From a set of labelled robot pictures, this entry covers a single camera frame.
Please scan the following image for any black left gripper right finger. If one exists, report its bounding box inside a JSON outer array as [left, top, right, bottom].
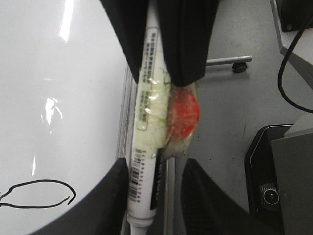
[[180, 159, 271, 235]]

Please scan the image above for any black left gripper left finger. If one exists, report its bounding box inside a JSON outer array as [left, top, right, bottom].
[[33, 158, 129, 235]]

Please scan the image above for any white marker with red magnet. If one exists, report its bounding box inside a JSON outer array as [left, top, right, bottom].
[[126, 0, 201, 235]]

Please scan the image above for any grey metal stand leg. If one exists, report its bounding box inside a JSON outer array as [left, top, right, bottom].
[[206, 55, 252, 73]]

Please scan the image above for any black camera device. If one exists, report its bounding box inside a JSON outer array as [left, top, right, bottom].
[[244, 124, 313, 235]]

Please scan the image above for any white whiteboard with aluminium frame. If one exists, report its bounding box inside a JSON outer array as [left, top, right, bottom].
[[0, 0, 177, 235]]

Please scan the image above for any black cable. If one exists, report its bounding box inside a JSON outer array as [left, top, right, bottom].
[[278, 14, 313, 114]]

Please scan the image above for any grey table frame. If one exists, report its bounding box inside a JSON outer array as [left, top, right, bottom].
[[270, 0, 313, 87]]

